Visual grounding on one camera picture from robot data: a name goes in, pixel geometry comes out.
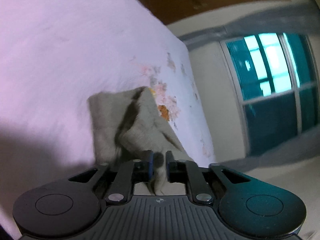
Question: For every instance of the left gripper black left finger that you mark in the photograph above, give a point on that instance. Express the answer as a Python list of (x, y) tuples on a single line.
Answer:
[(122, 180)]

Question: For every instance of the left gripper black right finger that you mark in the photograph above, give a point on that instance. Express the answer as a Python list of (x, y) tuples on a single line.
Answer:
[(188, 173)]

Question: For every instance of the grey knit pants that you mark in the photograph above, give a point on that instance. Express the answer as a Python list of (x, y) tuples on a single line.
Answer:
[(128, 125)]

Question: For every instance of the grey right curtain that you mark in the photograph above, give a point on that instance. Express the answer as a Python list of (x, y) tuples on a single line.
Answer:
[(292, 152)]

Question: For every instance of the grey curtain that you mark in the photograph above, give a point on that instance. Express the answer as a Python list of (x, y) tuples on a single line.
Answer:
[(298, 19), (292, 152)]

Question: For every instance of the pink floral bed sheet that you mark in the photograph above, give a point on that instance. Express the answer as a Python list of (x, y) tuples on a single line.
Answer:
[(55, 54)]

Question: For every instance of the grey left curtain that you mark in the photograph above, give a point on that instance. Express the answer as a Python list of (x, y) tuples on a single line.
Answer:
[(298, 19)]

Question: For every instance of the aluminium frame window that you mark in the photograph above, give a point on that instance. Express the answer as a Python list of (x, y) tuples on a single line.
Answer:
[(276, 85)]

